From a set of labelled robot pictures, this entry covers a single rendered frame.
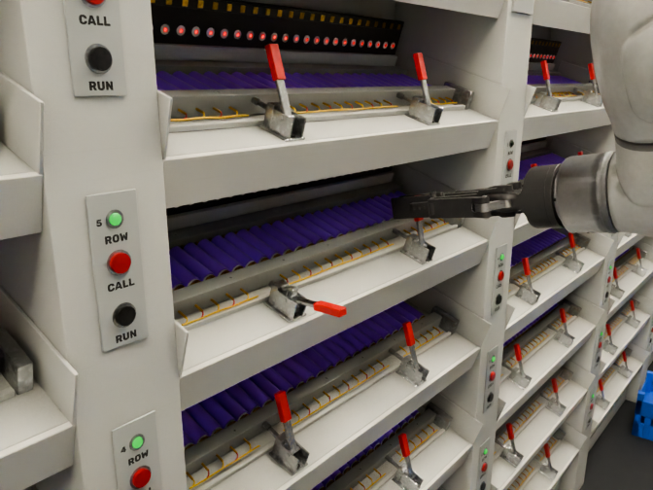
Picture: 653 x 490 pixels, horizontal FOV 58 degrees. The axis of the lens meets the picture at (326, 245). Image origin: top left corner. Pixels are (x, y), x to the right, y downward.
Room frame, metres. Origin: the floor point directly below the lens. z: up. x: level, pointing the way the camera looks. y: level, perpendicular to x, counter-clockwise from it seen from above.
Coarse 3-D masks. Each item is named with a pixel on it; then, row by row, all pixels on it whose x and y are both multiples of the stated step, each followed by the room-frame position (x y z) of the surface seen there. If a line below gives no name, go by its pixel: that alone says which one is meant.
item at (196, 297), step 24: (336, 240) 0.74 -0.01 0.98; (360, 240) 0.77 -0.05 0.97; (384, 240) 0.80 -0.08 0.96; (264, 264) 0.64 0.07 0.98; (288, 264) 0.66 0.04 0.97; (312, 264) 0.70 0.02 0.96; (336, 264) 0.71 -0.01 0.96; (192, 288) 0.56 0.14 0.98; (216, 288) 0.57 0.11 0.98; (240, 288) 0.60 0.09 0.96; (192, 312) 0.56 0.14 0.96; (216, 312) 0.56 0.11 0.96
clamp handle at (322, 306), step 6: (294, 294) 0.59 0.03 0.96; (294, 300) 0.59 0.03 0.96; (300, 300) 0.58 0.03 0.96; (306, 300) 0.58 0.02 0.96; (312, 300) 0.58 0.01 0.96; (312, 306) 0.57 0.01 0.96; (318, 306) 0.56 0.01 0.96; (324, 306) 0.56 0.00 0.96; (330, 306) 0.56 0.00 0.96; (336, 306) 0.56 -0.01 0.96; (342, 306) 0.56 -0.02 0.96; (324, 312) 0.56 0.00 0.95; (330, 312) 0.55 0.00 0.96; (336, 312) 0.55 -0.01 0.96; (342, 312) 0.55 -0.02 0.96
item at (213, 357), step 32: (288, 192) 0.82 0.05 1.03; (320, 192) 0.87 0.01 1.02; (416, 192) 1.01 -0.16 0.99; (192, 224) 0.69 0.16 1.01; (448, 224) 0.95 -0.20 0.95; (480, 224) 0.93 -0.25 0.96; (352, 256) 0.76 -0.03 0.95; (384, 256) 0.78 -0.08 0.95; (448, 256) 0.83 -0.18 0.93; (480, 256) 0.92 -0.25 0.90; (320, 288) 0.66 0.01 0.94; (352, 288) 0.68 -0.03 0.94; (384, 288) 0.70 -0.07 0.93; (416, 288) 0.78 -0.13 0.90; (224, 320) 0.56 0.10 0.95; (256, 320) 0.57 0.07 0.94; (320, 320) 0.61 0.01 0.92; (352, 320) 0.67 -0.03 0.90; (192, 352) 0.50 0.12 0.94; (224, 352) 0.51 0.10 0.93; (256, 352) 0.54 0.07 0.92; (288, 352) 0.58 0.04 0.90; (192, 384) 0.48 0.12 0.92; (224, 384) 0.52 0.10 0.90
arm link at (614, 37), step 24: (600, 0) 0.55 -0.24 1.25; (624, 0) 0.53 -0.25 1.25; (648, 0) 0.51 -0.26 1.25; (600, 24) 0.55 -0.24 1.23; (624, 24) 0.53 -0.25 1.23; (648, 24) 0.51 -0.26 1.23; (600, 48) 0.56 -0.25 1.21; (624, 48) 0.53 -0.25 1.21; (648, 48) 0.51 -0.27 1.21; (600, 72) 0.57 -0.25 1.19; (624, 72) 0.54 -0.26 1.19; (648, 72) 0.52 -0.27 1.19; (624, 96) 0.55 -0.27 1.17; (648, 96) 0.52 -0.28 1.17; (624, 120) 0.56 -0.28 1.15; (648, 120) 0.54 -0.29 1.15
